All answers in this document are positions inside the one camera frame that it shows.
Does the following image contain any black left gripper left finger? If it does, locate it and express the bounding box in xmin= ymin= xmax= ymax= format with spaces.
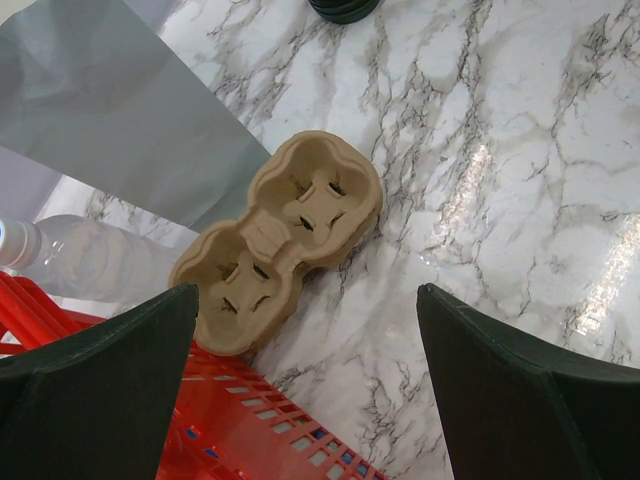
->
xmin=1 ymin=284 xmax=198 ymax=479

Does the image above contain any clear plastic water bottle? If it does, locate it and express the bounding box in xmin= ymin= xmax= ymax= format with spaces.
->
xmin=1 ymin=215 xmax=180 ymax=304

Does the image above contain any red plastic basket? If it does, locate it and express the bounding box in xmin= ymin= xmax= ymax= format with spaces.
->
xmin=1 ymin=275 xmax=381 ymax=479

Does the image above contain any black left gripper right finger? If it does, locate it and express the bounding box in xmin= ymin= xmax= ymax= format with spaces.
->
xmin=416 ymin=284 xmax=639 ymax=479

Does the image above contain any stack of black lids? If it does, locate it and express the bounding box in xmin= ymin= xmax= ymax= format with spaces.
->
xmin=308 ymin=0 xmax=380 ymax=25

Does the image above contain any light blue paper bag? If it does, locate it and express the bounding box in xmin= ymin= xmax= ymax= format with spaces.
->
xmin=1 ymin=1 xmax=269 ymax=231

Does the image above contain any brown pulp cup carrier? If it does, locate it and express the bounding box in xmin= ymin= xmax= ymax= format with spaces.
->
xmin=169 ymin=130 xmax=383 ymax=356

